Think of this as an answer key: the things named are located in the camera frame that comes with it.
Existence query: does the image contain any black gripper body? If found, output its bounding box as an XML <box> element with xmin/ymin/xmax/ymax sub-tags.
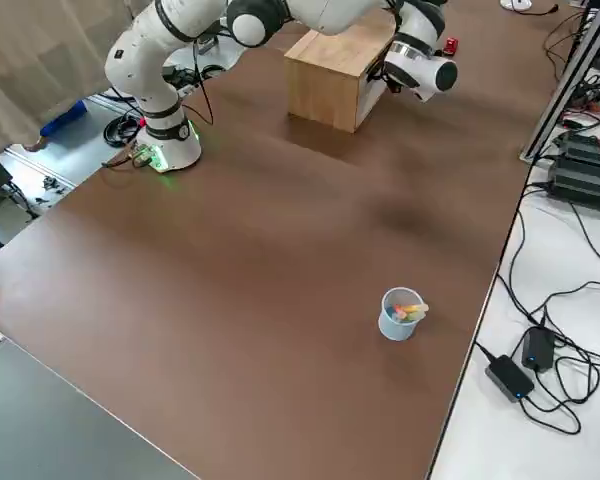
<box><xmin>379</xmin><ymin>64</ymin><xmax>404</xmax><ymax>95</ymax></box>

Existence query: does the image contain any light wooden cabinet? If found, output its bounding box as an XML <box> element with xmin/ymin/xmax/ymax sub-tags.
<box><xmin>283</xmin><ymin>9</ymin><xmax>399</xmax><ymax>134</ymax></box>

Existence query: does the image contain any power strip with plugs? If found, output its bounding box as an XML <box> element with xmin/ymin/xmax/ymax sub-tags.
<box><xmin>559</xmin><ymin>73</ymin><xmax>600</xmax><ymax>129</ymax></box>

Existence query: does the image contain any white power strip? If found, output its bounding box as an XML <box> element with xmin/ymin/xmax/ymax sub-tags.
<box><xmin>172</xmin><ymin>79</ymin><xmax>204</xmax><ymax>100</ymax></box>

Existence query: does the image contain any dark green power supply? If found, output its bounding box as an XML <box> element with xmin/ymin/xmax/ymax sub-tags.
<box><xmin>553</xmin><ymin>128</ymin><xmax>600</xmax><ymax>174</ymax></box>
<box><xmin>547</xmin><ymin>154</ymin><xmax>600</xmax><ymax>217</ymax></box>

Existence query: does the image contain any light blue pen cup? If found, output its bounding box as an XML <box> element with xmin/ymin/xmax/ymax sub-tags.
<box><xmin>377</xmin><ymin>286</ymin><xmax>426</xmax><ymax>343</ymax></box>

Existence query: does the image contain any green circuit board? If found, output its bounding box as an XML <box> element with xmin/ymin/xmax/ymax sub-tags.
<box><xmin>129</xmin><ymin>143</ymin><xmax>155</xmax><ymax>170</ymax></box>

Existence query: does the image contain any black power adapter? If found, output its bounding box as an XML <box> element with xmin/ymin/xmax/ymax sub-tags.
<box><xmin>521</xmin><ymin>326</ymin><xmax>557</xmax><ymax>373</ymax></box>
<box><xmin>484</xmin><ymin>354</ymin><xmax>536</xmax><ymax>403</ymax></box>

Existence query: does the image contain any blue cylindrical object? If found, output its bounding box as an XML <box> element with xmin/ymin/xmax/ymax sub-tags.
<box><xmin>39</xmin><ymin>98</ymin><xmax>89</xmax><ymax>140</ymax></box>

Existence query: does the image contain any beige curtain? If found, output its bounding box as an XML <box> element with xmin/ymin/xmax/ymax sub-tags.
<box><xmin>0</xmin><ymin>0</ymin><xmax>156</xmax><ymax>164</ymax></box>

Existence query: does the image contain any black cable on table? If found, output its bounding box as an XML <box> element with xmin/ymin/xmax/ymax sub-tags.
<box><xmin>543</xmin><ymin>8</ymin><xmax>592</xmax><ymax>84</ymax></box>

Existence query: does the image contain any aluminium frame post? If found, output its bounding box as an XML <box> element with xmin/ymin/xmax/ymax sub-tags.
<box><xmin>518</xmin><ymin>0</ymin><xmax>600</xmax><ymax>164</ymax></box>

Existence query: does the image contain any black lamp cable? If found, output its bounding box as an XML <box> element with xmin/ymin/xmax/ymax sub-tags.
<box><xmin>517</xmin><ymin>3</ymin><xmax>561</xmax><ymax>17</ymax></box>

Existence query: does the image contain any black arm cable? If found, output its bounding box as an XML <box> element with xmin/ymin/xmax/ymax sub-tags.
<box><xmin>187</xmin><ymin>39</ymin><xmax>215</xmax><ymax>127</ymax></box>

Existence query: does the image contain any long black cable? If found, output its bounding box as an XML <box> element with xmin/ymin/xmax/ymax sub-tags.
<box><xmin>494</xmin><ymin>182</ymin><xmax>551</xmax><ymax>326</ymax></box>
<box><xmin>542</xmin><ymin>281</ymin><xmax>600</xmax><ymax>326</ymax></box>
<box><xmin>571</xmin><ymin>199</ymin><xmax>600</xmax><ymax>277</ymax></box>

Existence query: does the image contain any brown flat cable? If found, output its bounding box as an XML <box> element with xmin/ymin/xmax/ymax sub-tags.
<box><xmin>101</xmin><ymin>151</ymin><xmax>134</xmax><ymax>169</ymax></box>

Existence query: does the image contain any coiled black cable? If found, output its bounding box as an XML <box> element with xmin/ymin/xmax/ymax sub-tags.
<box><xmin>103</xmin><ymin>110</ymin><xmax>146</xmax><ymax>150</ymax></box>

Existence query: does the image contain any looped black cable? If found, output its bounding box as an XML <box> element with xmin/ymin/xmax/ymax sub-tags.
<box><xmin>518</xmin><ymin>344</ymin><xmax>600</xmax><ymax>436</ymax></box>

